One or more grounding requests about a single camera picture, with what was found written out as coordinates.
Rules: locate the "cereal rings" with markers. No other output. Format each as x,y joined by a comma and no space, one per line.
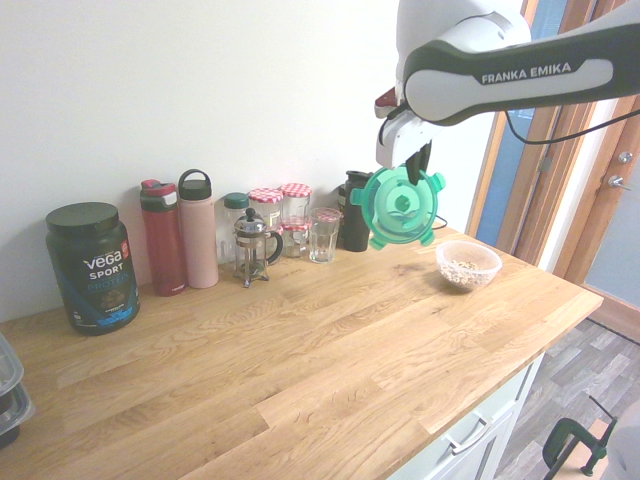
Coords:
467,266

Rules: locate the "small black shaker bottle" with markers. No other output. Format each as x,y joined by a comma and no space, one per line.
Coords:
341,197

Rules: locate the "green metal clamp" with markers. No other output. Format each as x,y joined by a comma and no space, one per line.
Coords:
575,442

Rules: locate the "black Vega protein tub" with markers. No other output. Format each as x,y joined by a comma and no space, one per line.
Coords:
92,270

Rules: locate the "glass jar red checked lid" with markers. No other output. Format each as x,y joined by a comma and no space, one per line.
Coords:
296,241
265,205
296,202
327,215

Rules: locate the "glass french press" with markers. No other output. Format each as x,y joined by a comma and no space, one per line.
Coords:
252,250

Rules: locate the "silver door lock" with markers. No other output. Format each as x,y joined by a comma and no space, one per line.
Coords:
625,157

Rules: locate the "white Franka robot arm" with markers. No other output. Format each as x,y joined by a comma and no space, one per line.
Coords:
500,95

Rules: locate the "white drawer cabinet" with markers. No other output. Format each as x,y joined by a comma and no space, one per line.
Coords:
492,415

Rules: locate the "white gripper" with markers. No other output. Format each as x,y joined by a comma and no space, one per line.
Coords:
400,140

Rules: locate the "red water bottle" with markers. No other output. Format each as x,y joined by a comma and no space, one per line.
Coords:
165,240

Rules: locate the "silver door hinge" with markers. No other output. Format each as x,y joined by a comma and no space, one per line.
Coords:
545,165

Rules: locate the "clear jar green lid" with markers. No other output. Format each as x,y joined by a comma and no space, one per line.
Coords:
234,210

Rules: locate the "clear plastic food container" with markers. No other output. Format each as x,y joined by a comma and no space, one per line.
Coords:
467,282

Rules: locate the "clear drinking glass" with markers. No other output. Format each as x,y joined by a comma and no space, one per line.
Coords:
322,242

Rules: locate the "wooden glazed door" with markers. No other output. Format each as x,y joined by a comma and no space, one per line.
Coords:
602,165

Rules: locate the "large black shaker bottle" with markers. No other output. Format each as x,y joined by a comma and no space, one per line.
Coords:
356,225

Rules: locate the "pink water bottle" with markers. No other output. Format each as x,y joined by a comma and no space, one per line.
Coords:
198,240

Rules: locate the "green round container lid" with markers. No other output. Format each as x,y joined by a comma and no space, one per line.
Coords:
390,220

